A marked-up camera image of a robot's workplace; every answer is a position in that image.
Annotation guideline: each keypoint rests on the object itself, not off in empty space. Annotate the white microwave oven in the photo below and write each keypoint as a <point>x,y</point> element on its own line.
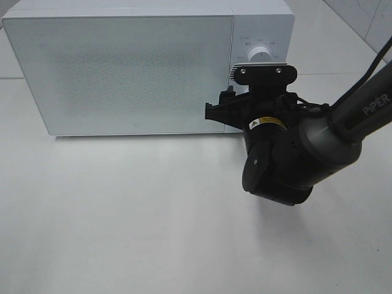
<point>268,23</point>

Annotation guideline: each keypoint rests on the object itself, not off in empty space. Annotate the upper white microwave knob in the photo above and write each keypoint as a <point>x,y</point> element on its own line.
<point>259,53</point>

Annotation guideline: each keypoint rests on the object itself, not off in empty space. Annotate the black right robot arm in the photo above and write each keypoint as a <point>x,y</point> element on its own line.
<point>292,144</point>

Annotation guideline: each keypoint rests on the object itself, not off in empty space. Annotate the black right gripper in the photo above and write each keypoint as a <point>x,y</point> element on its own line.
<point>264,115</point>

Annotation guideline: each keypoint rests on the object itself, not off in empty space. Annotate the white microwave door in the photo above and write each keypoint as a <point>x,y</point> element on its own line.
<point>123,76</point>

